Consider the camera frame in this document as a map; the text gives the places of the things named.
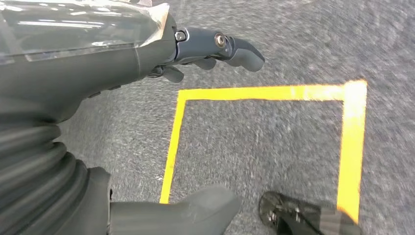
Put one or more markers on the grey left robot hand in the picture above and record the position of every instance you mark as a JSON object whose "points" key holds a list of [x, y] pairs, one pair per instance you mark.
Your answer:
{"points": [[81, 48]]}

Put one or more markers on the yellow floor tape square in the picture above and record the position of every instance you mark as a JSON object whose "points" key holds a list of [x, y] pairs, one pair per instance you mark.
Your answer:
{"points": [[259, 92]]}

